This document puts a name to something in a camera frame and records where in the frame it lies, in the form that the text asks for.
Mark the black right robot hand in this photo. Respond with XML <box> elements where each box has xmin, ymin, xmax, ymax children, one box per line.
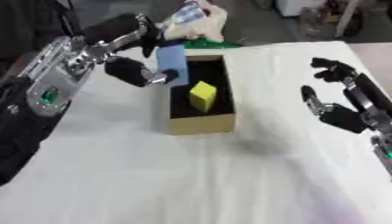
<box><xmin>300</xmin><ymin>57</ymin><xmax>392</xmax><ymax>135</ymax></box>

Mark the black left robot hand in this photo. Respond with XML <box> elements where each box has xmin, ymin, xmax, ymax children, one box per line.
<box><xmin>67</xmin><ymin>12</ymin><xmax>181</xmax><ymax>88</ymax></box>

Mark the blue rectangular block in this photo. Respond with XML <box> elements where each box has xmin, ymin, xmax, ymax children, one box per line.
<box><xmin>154</xmin><ymin>44</ymin><xmax>192</xmax><ymax>88</ymax></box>

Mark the tan cardboard box black inside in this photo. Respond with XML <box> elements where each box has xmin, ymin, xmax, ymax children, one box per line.
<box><xmin>165</xmin><ymin>54</ymin><xmax>238</xmax><ymax>136</ymax></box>

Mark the yellow block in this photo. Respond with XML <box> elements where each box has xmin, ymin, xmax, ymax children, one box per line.
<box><xmin>188</xmin><ymin>80</ymin><xmax>220</xmax><ymax>114</ymax></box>

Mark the white plastic bag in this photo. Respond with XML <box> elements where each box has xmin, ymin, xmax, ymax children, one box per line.
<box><xmin>157</xmin><ymin>0</ymin><xmax>228</xmax><ymax>43</ymax></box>

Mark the green flat object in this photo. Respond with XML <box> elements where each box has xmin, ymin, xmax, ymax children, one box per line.
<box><xmin>182</xmin><ymin>38</ymin><xmax>242</xmax><ymax>49</ymax></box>

